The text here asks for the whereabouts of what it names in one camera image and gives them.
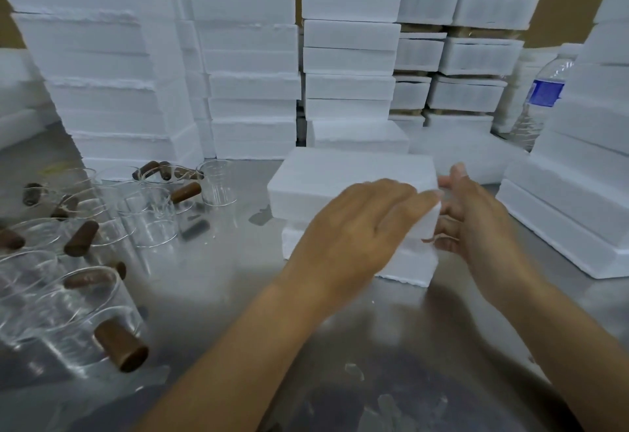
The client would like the tall stack of foam boxes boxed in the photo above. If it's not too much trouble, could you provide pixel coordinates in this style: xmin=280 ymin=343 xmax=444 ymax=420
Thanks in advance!
xmin=301 ymin=0 xmax=411 ymax=154
xmin=0 ymin=0 xmax=205 ymax=179
xmin=495 ymin=0 xmax=629 ymax=280
xmin=176 ymin=0 xmax=302 ymax=160

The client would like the white foam box base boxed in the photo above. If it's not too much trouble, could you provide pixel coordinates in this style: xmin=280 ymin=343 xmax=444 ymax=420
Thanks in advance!
xmin=281 ymin=219 xmax=439 ymax=291

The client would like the flat white foam block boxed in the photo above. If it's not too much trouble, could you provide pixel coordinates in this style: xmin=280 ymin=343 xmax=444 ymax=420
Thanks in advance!
xmin=409 ymin=126 xmax=530 ymax=186

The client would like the person's right hand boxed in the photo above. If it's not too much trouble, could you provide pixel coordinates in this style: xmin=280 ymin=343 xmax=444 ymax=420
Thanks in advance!
xmin=435 ymin=162 xmax=537 ymax=310

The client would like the person's right forearm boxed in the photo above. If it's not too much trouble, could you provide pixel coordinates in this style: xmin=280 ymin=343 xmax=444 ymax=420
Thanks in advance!
xmin=484 ymin=262 xmax=629 ymax=432

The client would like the clear blue-label water bottle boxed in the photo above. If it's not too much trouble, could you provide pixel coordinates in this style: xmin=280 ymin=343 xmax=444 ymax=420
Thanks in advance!
xmin=510 ymin=55 xmax=577 ymax=153

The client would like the person's left hand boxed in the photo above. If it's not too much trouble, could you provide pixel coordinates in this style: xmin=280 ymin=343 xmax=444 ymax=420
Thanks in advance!
xmin=287 ymin=178 xmax=444 ymax=322

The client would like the person's left forearm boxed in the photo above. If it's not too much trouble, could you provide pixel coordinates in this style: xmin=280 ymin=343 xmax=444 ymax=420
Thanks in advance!
xmin=130 ymin=269 xmax=340 ymax=432

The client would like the stack of filled foam boxes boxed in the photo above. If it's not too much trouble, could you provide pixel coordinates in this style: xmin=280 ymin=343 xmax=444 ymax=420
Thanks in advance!
xmin=425 ymin=0 xmax=566 ymax=128
xmin=391 ymin=0 xmax=472 ymax=128

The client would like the group of wooden-handled glass mugs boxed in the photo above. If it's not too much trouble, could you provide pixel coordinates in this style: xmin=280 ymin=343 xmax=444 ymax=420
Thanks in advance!
xmin=0 ymin=159 xmax=233 ymax=384

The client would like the white foam box lid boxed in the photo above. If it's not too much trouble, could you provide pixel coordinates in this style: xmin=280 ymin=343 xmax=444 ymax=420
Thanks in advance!
xmin=267 ymin=147 xmax=443 ymax=242

